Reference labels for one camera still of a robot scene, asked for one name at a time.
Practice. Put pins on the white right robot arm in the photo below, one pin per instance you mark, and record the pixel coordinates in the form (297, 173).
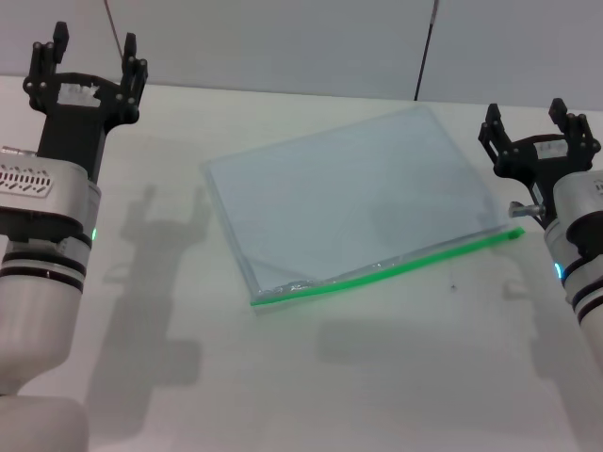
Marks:
(584, 282)

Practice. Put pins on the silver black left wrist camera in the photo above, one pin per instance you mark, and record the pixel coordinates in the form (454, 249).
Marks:
(42, 188)

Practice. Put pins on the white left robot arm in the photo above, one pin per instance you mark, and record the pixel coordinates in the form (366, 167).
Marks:
(37, 311)

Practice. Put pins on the clear document bag green zipper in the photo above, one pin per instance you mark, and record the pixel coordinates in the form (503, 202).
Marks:
(339, 198)

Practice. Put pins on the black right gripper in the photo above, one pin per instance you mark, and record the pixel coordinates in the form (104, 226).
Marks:
(532, 165)

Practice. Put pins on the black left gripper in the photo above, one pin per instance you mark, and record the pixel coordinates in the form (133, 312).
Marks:
(75, 132)

